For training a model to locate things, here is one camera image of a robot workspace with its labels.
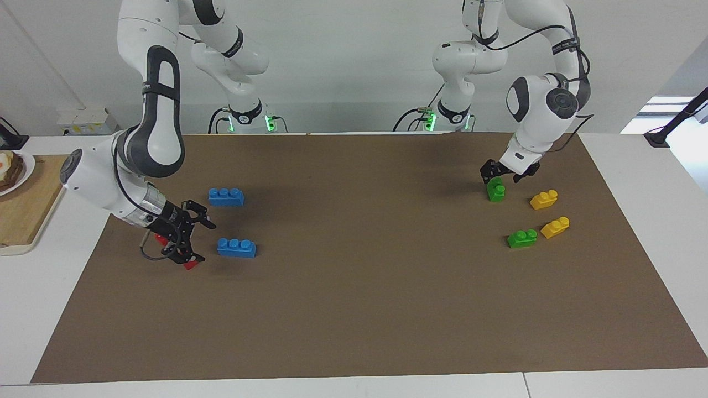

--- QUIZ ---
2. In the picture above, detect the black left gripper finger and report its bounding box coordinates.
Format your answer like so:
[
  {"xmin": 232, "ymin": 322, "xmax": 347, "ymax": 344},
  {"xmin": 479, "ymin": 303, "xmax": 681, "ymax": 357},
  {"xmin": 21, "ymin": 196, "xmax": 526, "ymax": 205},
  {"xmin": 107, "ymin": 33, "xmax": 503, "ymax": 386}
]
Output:
[
  {"xmin": 480, "ymin": 159, "xmax": 507, "ymax": 184},
  {"xmin": 514, "ymin": 162, "xmax": 541, "ymax": 183}
]

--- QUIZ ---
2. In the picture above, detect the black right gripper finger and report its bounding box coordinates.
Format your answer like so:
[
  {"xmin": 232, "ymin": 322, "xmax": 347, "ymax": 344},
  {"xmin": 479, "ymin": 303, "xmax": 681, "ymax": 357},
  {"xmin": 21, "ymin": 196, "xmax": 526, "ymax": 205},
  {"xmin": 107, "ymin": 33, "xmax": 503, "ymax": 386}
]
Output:
[
  {"xmin": 183, "ymin": 200, "xmax": 217, "ymax": 230},
  {"xmin": 162, "ymin": 235, "xmax": 205, "ymax": 265}
]

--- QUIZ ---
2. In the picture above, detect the blue three-stud brick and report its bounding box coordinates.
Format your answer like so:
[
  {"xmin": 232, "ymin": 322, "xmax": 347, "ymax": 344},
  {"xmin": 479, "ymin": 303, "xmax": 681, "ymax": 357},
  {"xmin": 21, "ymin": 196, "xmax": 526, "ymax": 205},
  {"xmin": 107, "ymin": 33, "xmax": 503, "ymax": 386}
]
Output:
[
  {"xmin": 209, "ymin": 188, "xmax": 245, "ymax": 207},
  {"xmin": 217, "ymin": 238, "xmax": 257, "ymax": 258}
]

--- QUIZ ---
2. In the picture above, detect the yellow two-stud brick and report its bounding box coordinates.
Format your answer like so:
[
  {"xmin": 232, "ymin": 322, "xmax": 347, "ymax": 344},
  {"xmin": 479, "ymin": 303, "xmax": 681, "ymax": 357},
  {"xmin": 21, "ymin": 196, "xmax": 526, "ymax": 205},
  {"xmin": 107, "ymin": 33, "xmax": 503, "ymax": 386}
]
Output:
[
  {"xmin": 540, "ymin": 216, "xmax": 570, "ymax": 239},
  {"xmin": 530, "ymin": 190, "xmax": 559, "ymax": 211}
]

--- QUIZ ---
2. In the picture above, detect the white box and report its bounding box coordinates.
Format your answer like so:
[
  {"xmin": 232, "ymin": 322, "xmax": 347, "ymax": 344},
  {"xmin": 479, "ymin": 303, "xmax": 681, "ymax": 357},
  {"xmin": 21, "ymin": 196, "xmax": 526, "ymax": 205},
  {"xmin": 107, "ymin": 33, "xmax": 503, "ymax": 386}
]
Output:
[{"xmin": 57, "ymin": 107, "xmax": 120, "ymax": 137}]

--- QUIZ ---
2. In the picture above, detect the wooden cutting board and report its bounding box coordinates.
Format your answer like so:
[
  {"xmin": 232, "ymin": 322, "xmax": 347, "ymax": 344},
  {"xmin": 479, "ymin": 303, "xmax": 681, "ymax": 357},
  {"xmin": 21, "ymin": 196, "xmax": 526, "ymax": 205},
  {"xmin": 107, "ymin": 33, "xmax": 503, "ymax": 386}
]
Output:
[{"xmin": 0, "ymin": 154, "xmax": 78, "ymax": 256}]

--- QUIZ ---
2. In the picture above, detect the white plate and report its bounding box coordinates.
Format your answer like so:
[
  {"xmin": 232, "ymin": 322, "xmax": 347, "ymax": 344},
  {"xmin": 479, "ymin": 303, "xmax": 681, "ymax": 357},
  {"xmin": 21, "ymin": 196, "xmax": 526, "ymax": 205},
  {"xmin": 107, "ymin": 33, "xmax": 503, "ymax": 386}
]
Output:
[{"xmin": 0, "ymin": 150, "xmax": 36, "ymax": 197}]

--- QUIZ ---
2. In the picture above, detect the toast with egg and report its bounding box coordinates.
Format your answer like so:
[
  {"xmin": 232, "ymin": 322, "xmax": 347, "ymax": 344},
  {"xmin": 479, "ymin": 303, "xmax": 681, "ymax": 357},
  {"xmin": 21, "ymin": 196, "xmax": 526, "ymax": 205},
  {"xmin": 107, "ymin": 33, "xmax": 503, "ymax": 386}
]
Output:
[{"xmin": 0, "ymin": 152, "xmax": 26, "ymax": 192}]

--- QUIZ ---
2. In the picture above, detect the brown table mat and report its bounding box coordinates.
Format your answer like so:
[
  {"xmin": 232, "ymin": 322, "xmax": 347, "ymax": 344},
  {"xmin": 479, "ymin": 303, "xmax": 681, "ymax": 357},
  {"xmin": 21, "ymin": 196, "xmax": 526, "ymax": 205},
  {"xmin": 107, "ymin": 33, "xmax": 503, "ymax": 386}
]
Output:
[{"xmin": 30, "ymin": 133, "xmax": 708, "ymax": 384}]

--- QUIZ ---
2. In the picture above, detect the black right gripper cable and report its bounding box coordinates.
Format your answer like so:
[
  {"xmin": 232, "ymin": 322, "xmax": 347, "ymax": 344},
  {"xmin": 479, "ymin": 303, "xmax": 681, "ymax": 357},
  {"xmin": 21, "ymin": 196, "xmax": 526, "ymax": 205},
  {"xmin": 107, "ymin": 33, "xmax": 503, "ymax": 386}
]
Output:
[{"xmin": 112, "ymin": 146, "xmax": 169, "ymax": 261}]

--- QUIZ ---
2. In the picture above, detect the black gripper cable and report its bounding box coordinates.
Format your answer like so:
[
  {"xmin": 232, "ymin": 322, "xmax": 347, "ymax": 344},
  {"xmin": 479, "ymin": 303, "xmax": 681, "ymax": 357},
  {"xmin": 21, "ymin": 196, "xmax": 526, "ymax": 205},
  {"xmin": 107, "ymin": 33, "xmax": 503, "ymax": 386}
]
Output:
[
  {"xmin": 480, "ymin": 25, "xmax": 594, "ymax": 154},
  {"xmin": 112, "ymin": 146, "xmax": 169, "ymax": 261}
]

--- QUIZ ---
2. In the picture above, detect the black base cable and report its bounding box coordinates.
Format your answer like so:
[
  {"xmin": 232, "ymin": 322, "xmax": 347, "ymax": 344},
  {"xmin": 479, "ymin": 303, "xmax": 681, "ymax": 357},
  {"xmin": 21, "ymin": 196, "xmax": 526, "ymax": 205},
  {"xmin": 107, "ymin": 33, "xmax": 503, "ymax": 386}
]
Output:
[
  {"xmin": 208, "ymin": 107, "xmax": 231, "ymax": 134},
  {"xmin": 393, "ymin": 83, "xmax": 446, "ymax": 132}
]

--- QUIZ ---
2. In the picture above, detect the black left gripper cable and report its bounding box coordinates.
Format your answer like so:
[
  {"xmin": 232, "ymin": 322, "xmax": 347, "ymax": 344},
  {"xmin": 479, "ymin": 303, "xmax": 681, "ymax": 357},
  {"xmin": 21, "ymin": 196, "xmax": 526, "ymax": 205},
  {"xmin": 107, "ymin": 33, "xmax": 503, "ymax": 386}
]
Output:
[{"xmin": 480, "ymin": 25, "xmax": 594, "ymax": 154}]

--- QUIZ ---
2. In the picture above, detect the black camera stand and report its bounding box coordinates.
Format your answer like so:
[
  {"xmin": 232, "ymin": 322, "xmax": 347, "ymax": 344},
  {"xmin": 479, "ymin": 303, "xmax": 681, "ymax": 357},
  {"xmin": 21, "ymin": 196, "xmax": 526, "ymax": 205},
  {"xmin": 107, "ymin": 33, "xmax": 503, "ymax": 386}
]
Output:
[{"xmin": 644, "ymin": 87, "xmax": 708, "ymax": 149}]

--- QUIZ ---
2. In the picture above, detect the black clamp mount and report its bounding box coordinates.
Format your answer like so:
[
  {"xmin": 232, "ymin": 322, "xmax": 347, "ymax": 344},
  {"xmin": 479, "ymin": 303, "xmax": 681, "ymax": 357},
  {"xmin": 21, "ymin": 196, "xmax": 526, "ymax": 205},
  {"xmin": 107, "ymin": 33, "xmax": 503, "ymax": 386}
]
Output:
[{"xmin": 0, "ymin": 116, "xmax": 30, "ymax": 151}]

